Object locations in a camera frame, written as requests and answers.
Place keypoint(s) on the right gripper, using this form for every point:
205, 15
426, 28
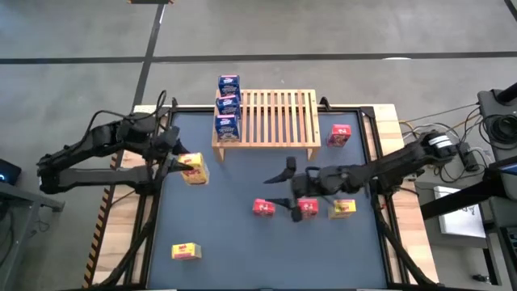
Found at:
309, 184

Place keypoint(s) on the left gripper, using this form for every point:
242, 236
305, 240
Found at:
165, 151

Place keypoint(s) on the red Froot Loops cereal box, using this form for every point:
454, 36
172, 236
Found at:
340, 133
310, 207
261, 208

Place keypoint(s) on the yellow Corn Pops cereal box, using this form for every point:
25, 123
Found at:
186, 251
198, 174
343, 208

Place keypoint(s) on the blue Frosted Flakes cereal box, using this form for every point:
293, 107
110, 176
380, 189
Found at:
227, 128
229, 83
228, 106

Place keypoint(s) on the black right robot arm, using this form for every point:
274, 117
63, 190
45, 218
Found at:
383, 165

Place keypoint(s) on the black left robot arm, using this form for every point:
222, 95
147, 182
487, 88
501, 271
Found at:
101, 178

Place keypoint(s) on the slatted wooden shelf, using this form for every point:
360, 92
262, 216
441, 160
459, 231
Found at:
278, 144

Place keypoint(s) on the blue-grey table mat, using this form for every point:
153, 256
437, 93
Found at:
226, 234

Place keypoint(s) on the yellow black hazard tape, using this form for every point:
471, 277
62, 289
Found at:
97, 238

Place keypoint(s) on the grey desk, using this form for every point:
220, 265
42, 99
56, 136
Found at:
24, 198

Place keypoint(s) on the dark laptop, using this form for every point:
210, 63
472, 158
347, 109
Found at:
9, 171

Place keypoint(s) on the white box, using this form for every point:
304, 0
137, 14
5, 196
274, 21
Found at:
460, 222

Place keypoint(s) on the black power strip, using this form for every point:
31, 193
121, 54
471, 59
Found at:
469, 158

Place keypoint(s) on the small black floor object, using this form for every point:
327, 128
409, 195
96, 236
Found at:
480, 278

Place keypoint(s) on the grey equipment cart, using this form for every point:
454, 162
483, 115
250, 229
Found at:
486, 105

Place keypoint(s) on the blue-lit screen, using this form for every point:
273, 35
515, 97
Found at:
509, 168

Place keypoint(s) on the black aluminium rig frame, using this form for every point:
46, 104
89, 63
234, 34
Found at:
190, 108

